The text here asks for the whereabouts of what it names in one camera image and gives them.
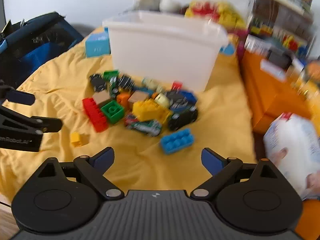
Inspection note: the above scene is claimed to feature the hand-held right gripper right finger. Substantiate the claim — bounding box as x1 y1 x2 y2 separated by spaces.
190 147 279 200

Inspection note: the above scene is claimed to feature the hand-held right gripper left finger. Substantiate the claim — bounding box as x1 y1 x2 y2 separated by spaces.
37 147 125 200

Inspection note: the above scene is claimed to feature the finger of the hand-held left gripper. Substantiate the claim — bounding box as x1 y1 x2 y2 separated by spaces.
0 104 63 135
0 79 36 106

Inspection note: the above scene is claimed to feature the small yellow building block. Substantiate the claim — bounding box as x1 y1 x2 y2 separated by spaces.
70 132 90 147

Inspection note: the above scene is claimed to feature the blue building block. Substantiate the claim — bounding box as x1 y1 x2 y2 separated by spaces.
160 128 195 155

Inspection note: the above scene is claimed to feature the red long building block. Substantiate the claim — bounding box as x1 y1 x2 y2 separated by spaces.
82 97 109 133

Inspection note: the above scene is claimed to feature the black toy car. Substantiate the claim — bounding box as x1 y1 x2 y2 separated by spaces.
167 107 198 131

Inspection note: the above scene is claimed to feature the pile of toy blocks and cars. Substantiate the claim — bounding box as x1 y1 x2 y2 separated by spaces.
82 70 199 137

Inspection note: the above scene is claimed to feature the white plastic bin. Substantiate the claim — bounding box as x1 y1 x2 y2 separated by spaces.
102 10 229 94

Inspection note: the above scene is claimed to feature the yellow cloth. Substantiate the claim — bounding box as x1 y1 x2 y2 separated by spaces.
0 26 258 200

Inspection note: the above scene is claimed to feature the dark blue mesh bag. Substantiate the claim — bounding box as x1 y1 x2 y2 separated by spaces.
0 11 84 89

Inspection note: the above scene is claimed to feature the large white printed packet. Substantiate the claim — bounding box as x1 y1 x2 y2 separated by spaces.
262 112 320 200

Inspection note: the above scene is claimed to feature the light blue box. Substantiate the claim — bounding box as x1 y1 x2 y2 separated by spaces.
85 27 111 58

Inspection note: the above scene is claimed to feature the white paper card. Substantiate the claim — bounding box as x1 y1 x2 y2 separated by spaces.
260 59 288 82

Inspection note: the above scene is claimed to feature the light blue packet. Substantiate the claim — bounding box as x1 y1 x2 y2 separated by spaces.
220 42 237 56

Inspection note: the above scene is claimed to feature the pink glitter bag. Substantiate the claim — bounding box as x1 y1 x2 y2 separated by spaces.
229 29 250 60

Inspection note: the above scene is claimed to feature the black power adapter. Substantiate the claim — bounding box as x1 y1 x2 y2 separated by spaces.
267 48 293 70

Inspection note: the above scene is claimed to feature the small white medicine box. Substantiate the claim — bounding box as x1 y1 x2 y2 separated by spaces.
244 34 273 55

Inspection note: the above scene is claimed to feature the clear bag with orange contents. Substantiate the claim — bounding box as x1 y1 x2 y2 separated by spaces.
305 60 320 80

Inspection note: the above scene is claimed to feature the set of colourful toy shapes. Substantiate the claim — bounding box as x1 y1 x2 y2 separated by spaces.
250 17 309 55

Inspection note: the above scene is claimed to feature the yellow red printed plastic bag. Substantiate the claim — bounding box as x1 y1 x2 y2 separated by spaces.
185 0 247 30

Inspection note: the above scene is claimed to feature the clear acrylic box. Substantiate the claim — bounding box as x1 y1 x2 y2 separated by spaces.
246 0 317 55

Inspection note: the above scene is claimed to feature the white bowl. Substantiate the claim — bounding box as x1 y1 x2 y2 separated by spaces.
159 0 180 12

